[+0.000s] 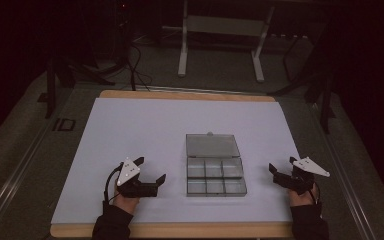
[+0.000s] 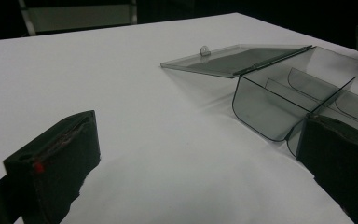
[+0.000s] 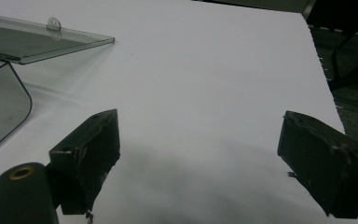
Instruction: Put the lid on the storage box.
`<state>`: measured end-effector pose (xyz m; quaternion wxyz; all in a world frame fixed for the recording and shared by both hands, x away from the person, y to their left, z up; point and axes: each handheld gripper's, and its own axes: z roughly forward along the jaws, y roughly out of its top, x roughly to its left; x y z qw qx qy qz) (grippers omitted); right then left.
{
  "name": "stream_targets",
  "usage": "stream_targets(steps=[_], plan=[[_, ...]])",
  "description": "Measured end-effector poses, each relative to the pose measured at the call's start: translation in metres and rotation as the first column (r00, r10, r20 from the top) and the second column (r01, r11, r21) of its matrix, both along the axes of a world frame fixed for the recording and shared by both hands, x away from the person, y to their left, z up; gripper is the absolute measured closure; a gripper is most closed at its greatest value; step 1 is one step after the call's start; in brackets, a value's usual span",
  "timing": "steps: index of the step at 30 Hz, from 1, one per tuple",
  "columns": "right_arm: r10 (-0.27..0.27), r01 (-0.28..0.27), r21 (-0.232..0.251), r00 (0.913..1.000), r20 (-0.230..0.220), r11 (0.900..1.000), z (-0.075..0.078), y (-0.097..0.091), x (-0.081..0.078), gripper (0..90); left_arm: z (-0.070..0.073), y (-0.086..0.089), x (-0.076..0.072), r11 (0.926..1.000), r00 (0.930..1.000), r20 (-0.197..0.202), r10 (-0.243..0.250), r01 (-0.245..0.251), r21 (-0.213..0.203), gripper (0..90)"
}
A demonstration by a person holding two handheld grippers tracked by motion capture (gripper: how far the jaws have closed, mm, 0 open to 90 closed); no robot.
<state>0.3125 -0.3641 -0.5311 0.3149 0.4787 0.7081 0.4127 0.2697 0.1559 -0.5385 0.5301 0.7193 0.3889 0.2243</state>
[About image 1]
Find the black floor bracket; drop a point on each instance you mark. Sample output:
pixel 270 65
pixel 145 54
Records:
pixel 65 124

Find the black metal stand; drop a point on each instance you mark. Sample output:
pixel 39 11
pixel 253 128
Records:
pixel 50 90
pixel 325 100

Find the white table mat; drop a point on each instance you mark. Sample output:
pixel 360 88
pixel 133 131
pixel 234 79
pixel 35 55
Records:
pixel 146 133

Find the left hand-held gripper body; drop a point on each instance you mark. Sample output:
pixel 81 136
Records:
pixel 129 171

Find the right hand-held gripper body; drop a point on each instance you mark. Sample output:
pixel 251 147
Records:
pixel 305 173

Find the person's right hand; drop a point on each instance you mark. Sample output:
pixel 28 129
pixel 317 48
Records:
pixel 301 198

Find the person's left hand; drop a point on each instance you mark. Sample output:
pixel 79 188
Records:
pixel 126 201

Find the white metal stand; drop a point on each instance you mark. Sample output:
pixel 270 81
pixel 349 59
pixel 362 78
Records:
pixel 221 26

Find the clear plastic compartment box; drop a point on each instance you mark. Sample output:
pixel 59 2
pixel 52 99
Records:
pixel 215 166

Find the metal floor rail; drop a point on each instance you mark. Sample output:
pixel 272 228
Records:
pixel 350 186
pixel 10 186

